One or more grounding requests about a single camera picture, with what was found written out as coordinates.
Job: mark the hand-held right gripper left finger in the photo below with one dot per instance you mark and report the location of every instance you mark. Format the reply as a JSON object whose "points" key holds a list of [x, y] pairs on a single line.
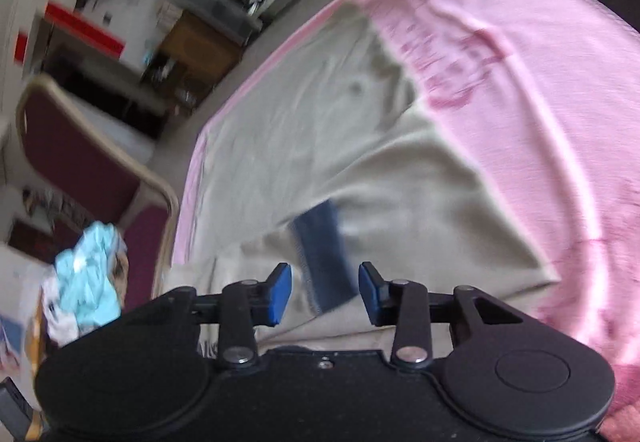
{"points": [[281, 293]]}

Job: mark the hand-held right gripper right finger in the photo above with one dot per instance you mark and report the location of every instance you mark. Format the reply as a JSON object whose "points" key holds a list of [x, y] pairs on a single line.
{"points": [[368, 295]]}

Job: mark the beige sweatshirt with navy collar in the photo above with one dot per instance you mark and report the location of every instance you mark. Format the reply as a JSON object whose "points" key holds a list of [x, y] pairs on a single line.
{"points": [[325, 147]]}

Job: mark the light blue cloth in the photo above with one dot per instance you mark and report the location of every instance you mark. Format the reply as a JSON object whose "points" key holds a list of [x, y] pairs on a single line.
{"points": [[85, 282]]}

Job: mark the white cloth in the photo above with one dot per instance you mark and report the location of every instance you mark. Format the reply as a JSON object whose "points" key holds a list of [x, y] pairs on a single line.
{"points": [[60, 319]]}

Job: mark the maroon upholstered chair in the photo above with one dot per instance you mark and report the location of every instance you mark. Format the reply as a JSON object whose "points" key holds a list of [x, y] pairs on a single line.
{"points": [[75, 157]]}

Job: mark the pink printed blanket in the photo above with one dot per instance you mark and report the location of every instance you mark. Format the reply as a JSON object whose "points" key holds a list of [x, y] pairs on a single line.
{"points": [[550, 122]]}

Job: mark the cardboard box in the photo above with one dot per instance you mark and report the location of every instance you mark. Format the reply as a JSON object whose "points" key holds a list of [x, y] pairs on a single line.
{"points": [[200, 47]]}

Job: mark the red and white box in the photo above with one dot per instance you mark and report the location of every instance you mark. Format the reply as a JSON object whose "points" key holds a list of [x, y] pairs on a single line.
{"points": [[85, 30]]}

